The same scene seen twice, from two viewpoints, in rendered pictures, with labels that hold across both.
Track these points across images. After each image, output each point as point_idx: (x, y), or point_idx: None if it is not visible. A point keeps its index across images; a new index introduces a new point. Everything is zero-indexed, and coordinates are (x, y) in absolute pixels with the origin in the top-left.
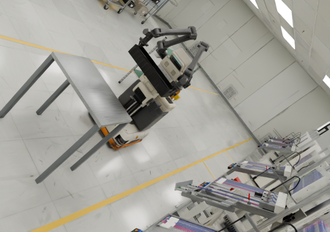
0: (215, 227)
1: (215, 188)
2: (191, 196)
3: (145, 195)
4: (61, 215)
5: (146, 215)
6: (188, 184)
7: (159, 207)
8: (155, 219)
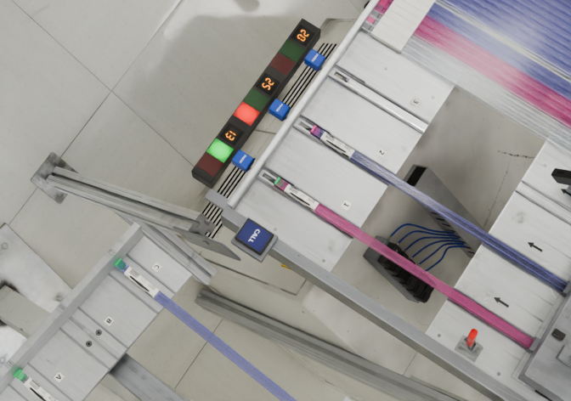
0: (318, 306)
1: (330, 149)
2: (109, 373)
3: None
4: None
5: (27, 118)
6: (101, 279)
7: (115, 6)
8: (89, 104)
